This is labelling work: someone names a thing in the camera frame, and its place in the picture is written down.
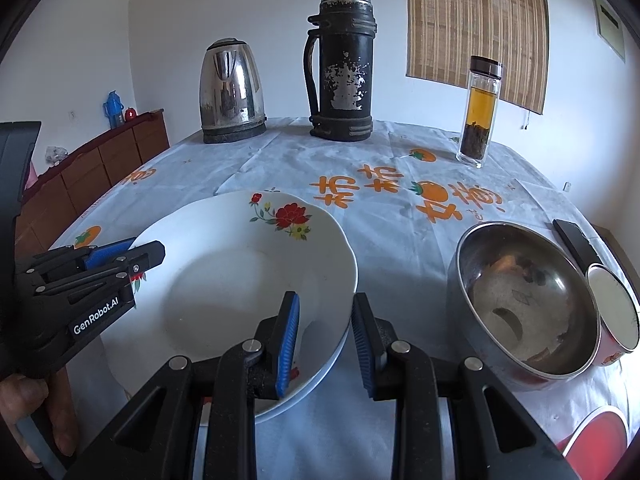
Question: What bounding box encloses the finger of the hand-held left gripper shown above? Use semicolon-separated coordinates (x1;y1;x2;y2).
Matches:
92;240;166;286
82;238;137;268

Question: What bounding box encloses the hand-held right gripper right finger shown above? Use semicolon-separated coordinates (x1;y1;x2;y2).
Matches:
351;292;581;480

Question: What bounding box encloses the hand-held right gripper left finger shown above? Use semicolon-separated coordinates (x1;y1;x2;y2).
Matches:
62;291;301;480

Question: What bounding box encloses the blue patterned plate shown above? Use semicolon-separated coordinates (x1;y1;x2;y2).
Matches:
254;327;353;423

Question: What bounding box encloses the white plate with red flowers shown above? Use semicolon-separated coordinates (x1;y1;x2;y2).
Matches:
120;190;359;403

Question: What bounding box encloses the stainless steel bowl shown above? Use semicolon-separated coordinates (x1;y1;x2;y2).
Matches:
446;221;601;392

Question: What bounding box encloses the red plastic bowl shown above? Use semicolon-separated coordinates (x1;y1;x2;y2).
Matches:
554;405;630;458

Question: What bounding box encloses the white enamel bowl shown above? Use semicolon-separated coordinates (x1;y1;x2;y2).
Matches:
586;263;640;367

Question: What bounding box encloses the person's left hand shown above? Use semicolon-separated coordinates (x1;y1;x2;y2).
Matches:
0;367;78;463

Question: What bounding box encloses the brown wooden cabinet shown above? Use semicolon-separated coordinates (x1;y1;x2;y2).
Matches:
15;108;171;261

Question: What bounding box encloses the printed tablecloth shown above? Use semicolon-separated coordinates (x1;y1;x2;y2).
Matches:
47;116;640;480

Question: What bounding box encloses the blue thermos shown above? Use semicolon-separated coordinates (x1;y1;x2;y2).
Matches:
103;91;125;129

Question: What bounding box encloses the steel electric kettle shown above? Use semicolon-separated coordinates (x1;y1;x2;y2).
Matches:
199;37;268;145

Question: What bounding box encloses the black smartphone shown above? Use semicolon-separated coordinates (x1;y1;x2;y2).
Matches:
552;218;606;281

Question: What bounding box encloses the glass tea bottle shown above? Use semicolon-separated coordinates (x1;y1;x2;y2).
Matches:
456;56;503;169

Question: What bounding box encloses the worn black thermos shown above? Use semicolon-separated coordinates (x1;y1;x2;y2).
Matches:
302;0;375;142

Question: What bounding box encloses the bamboo window blind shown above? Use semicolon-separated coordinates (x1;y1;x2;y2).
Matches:
405;0;550;116

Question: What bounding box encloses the wall panel box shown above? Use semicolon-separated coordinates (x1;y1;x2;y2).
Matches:
591;0;627;63

